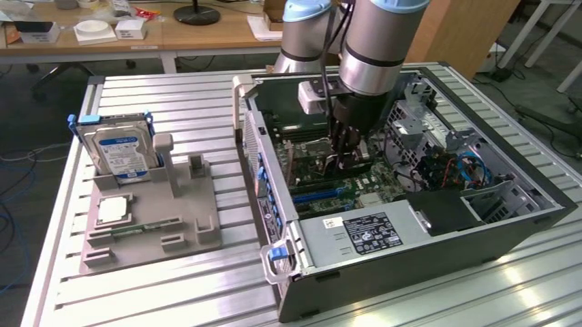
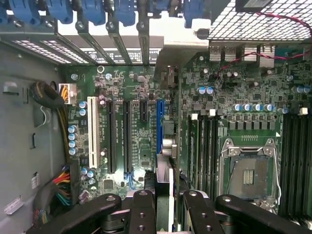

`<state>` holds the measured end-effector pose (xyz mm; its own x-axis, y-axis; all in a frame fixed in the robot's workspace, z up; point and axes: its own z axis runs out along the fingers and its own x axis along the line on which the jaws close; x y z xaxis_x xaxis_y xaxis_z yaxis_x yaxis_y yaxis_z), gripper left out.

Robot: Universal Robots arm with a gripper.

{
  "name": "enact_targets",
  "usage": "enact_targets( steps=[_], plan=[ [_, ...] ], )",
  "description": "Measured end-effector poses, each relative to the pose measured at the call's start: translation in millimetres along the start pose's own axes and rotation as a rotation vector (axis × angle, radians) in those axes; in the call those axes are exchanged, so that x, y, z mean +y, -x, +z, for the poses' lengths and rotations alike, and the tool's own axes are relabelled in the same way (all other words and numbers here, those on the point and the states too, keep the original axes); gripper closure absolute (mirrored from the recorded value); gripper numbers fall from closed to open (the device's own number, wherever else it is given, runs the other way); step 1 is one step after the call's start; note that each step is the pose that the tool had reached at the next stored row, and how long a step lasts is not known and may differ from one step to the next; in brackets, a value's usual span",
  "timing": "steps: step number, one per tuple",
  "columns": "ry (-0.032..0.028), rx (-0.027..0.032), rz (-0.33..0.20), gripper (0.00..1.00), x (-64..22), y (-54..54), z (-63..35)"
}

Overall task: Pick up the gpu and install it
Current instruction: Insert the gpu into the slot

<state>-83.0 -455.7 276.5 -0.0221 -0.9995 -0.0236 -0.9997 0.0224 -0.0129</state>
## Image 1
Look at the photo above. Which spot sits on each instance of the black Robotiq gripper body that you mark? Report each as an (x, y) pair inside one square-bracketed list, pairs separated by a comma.
[(359, 110)]

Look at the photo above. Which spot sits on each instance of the wooden desk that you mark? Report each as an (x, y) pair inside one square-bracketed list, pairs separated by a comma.
[(91, 49)]

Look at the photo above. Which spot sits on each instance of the black round lamp base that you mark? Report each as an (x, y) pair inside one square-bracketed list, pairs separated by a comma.
[(196, 16)]

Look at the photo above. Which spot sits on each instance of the black floor stand base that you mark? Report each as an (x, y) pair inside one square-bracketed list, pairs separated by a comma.
[(554, 119)]

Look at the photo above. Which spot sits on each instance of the black fan shroud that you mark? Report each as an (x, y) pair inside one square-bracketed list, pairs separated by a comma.
[(440, 211)]

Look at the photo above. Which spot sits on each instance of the brown cardboard box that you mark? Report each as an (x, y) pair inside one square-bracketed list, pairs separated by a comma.
[(272, 10)]

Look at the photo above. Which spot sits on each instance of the blue expansion slot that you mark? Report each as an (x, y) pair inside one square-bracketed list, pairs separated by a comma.
[(314, 197)]

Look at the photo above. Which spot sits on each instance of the black open PC case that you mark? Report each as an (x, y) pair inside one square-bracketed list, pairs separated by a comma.
[(408, 272)]

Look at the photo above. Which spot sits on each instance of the CPU socket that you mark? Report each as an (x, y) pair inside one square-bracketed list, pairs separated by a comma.
[(315, 146)]

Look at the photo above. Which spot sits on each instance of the silver CPU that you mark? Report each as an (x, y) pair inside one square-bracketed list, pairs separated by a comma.
[(112, 209)]

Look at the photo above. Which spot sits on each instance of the black chair base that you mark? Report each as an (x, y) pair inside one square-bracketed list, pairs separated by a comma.
[(59, 73)]

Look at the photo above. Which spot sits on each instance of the silver chipset heatsink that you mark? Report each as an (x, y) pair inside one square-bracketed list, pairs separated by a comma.
[(370, 200)]

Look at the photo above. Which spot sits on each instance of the grey parts rack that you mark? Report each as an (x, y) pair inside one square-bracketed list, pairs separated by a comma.
[(172, 245)]

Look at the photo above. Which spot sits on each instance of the blue case latch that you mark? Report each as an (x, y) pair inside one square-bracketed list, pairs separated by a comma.
[(276, 254)]

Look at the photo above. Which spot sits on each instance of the white papers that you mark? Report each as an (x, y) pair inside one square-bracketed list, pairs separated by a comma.
[(263, 30)]

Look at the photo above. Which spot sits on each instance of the white round holder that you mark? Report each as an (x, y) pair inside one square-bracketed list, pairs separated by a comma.
[(92, 32)]

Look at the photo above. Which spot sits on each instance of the hard disk in blue caddy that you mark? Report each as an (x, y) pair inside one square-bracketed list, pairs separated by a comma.
[(120, 156)]

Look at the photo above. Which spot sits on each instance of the metal disk bay cage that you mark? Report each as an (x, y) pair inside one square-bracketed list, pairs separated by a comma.
[(408, 136)]

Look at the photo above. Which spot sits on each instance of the grey power supply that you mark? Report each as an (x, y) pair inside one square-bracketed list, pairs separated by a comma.
[(327, 245)]

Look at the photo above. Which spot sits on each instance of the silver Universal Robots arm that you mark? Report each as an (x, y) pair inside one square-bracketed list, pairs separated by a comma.
[(372, 51)]

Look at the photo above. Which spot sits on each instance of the white table frame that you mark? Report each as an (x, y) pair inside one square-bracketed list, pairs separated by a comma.
[(518, 34)]

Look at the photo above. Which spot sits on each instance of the white box with black top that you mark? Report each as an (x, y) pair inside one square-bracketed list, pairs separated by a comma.
[(39, 32)]

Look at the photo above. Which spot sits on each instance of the white labelled box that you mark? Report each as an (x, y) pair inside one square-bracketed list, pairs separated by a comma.
[(131, 30)]

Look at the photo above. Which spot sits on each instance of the green RAM stick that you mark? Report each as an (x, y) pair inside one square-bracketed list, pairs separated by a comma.
[(136, 229)]

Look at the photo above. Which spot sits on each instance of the wooden cabinet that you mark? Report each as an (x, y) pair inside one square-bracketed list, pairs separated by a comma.
[(454, 34)]

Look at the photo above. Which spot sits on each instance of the black graphics card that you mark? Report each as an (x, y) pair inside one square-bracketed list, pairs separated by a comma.
[(327, 167)]

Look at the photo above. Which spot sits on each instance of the green motherboard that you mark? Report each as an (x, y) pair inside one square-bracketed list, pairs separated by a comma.
[(376, 177)]

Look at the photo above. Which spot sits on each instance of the red packet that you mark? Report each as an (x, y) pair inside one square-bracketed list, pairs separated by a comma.
[(148, 14)]

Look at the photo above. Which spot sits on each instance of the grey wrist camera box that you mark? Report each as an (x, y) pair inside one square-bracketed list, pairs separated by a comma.
[(314, 98)]

